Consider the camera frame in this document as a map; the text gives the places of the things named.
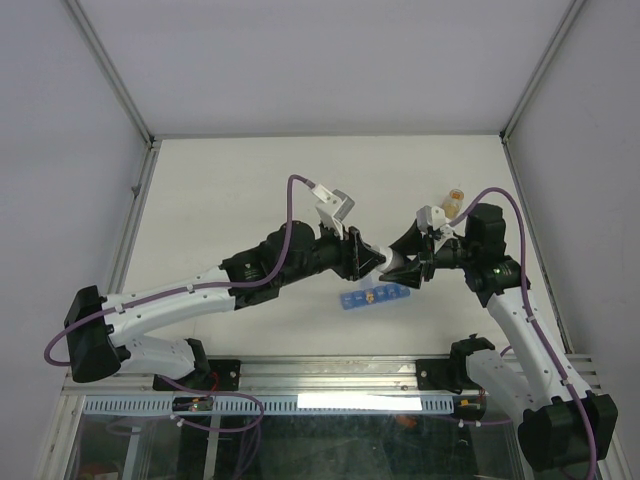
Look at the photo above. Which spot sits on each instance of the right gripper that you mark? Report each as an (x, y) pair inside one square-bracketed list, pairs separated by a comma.
[(411, 244)]

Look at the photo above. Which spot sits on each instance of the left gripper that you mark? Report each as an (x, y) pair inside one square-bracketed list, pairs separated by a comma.
[(356, 258)]

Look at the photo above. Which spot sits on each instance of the white pill bottle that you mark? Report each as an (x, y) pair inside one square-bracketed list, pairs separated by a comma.
[(394, 261)]

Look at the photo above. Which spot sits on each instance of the blue weekly pill organizer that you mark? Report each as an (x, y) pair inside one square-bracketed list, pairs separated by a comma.
[(373, 294)]

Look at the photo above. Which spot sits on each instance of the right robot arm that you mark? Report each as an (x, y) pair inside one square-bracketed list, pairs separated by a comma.
[(559, 419)]

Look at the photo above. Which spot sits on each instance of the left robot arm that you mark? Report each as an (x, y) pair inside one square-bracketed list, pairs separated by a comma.
[(111, 334)]

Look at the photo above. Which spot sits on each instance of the amber glass pill jar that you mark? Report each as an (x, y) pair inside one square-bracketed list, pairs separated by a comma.
[(452, 203)]

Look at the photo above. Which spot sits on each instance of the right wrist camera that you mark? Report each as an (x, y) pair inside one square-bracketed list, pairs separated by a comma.
[(431, 220)]

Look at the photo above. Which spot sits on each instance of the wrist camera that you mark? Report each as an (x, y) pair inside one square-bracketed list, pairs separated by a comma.
[(431, 220), (332, 206)]

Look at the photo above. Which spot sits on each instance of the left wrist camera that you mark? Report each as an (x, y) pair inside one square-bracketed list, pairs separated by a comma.
[(332, 206)]

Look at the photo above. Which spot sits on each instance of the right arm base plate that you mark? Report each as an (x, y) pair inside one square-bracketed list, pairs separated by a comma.
[(440, 375)]

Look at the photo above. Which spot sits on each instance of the slotted grey cable duct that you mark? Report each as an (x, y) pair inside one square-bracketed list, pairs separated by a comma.
[(305, 404)]

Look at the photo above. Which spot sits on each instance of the aluminium mounting rail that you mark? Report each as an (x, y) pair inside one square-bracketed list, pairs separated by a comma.
[(288, 375)]

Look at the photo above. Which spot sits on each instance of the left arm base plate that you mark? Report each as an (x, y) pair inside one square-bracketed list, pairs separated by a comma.
[(220, 374)]

